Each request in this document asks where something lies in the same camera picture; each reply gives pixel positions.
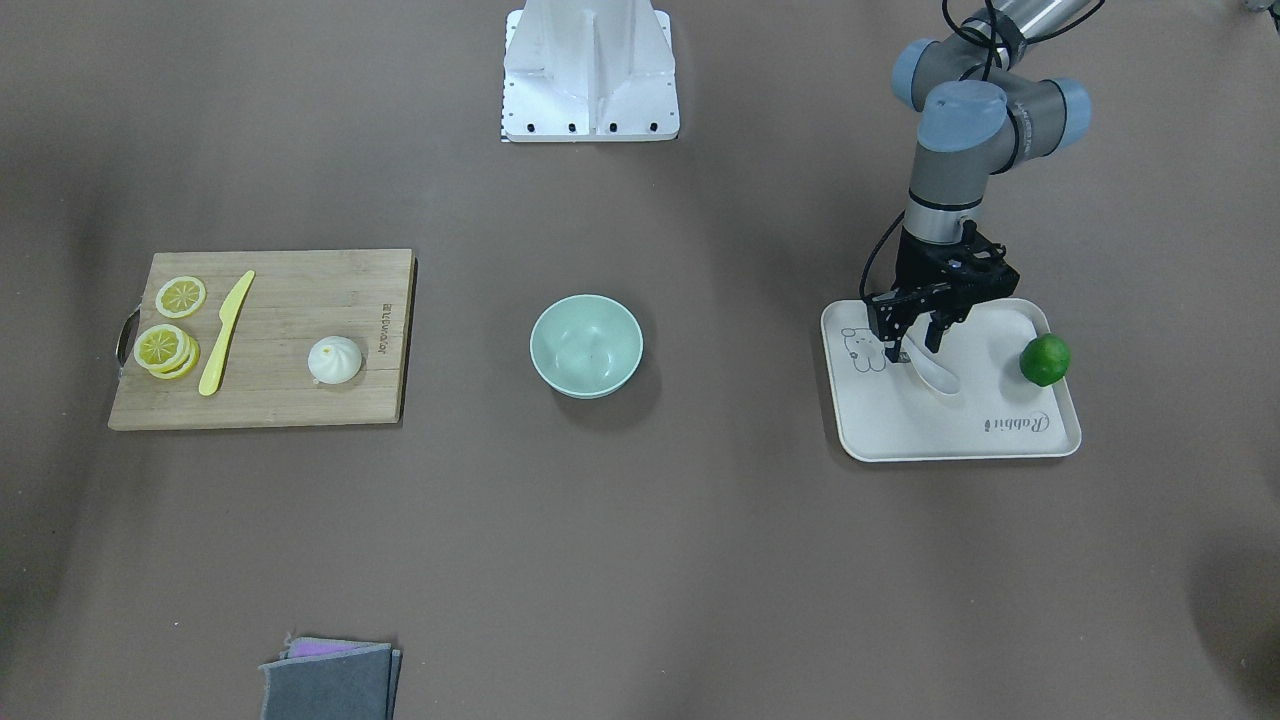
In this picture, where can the top stacked lemon slice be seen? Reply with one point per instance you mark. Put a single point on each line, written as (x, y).
(162, 348)

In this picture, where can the yellow plastic knife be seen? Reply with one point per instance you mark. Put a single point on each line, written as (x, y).
(228, 314)

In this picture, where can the green lime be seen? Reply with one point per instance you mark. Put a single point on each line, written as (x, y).
(1045, 360)

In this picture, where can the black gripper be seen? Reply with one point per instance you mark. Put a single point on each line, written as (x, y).
(914, 261)

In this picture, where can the white steamed bun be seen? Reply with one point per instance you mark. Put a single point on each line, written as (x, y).
(334, 360)

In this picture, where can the cream rabbit tray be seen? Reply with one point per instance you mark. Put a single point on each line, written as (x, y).
(884, 412)

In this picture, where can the stacked lemon slice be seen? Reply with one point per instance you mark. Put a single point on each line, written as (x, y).
(162, 348)
(182, 365)

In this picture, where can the grey and pink cloths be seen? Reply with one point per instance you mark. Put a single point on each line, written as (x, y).
(330, 678)

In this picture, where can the lower stacked lemon slice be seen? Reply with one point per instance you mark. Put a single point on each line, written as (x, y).
(182, 365)

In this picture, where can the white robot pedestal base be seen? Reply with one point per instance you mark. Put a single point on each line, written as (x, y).
(589, 72)

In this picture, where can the white plastic spoon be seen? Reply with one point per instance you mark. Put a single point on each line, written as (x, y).
(940, 379)

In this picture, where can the bamboo cutting board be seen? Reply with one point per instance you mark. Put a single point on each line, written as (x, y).
(296, 299)

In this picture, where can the single lemon slice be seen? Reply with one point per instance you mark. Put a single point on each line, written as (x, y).
(180, 297)

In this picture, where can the mint green bowl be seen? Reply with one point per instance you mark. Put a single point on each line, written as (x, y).
(586, 346)

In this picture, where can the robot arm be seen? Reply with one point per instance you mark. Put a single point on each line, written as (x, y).
(977, 119)

